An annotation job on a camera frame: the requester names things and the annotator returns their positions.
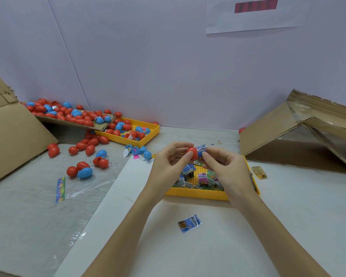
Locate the person's right hand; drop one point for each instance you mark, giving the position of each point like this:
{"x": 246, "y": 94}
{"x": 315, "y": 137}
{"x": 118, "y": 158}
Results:
{"x": 230, "y": 176}

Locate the person's left hand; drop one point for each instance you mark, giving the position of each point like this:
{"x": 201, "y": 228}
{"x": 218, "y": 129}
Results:
{"x": 167, "y": 173}

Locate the yellow label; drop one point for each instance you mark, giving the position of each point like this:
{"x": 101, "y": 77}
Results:
{"x": 259, "y": 172}

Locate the single red plastic egg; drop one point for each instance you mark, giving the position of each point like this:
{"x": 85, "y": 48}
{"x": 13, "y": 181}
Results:
{"x": 192, "y": 153}

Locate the blue packet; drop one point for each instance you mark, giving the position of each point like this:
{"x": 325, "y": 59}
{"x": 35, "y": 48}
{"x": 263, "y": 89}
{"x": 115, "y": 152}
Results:
{"x": 189, "y": 223}

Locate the pile of plastic eggs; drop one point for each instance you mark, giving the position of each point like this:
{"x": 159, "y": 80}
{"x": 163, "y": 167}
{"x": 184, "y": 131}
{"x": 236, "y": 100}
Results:
{"x": 86, "y": 115}

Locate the person's right forearm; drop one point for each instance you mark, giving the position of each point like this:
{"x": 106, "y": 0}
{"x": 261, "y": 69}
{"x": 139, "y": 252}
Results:
{"x": 285, "y": 239}

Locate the person's left forearm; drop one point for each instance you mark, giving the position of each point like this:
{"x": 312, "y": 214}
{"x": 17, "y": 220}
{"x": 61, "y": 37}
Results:
{"x": 121, "y": 242}

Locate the yellow plastic tray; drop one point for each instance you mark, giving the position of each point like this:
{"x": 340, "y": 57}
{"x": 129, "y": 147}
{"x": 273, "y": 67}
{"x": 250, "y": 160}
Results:
{"x": 190, "y": 194}

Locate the yellow tray under eggs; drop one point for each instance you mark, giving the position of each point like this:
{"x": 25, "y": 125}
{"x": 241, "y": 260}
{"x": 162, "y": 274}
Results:
{"x": 150, "y": 131}

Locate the torn flattened cardboard box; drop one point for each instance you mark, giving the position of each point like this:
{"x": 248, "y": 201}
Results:
{"x": 265, "y": 129}

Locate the clear bag with coloured label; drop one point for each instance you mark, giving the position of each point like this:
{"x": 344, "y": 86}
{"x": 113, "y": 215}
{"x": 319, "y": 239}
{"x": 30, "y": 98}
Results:
{"x": 86, "y": 186}

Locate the brown cardboard sheet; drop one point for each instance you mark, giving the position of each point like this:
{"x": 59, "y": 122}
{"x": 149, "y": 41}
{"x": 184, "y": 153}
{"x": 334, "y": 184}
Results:
{"x": 60, "y": 120}

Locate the tall brown cardboard box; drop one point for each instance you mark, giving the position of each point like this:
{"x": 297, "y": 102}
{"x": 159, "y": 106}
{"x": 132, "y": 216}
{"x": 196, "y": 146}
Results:
{"x": 10, "y": 138}

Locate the white paper sign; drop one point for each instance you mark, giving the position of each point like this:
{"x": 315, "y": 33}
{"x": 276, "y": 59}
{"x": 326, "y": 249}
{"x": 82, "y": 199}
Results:
{"x": 256, "y": 14}

